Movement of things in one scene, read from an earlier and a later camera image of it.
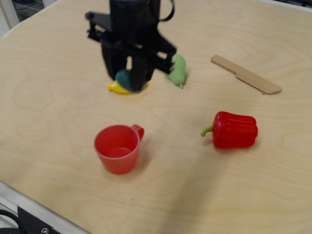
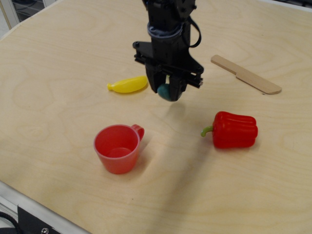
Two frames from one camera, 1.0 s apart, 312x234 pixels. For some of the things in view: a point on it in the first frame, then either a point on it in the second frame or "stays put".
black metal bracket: (31, 224) stays put
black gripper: (133, 24) to (168, 52)
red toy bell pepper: (232, 131) stays put
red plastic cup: (117, 146) stays put
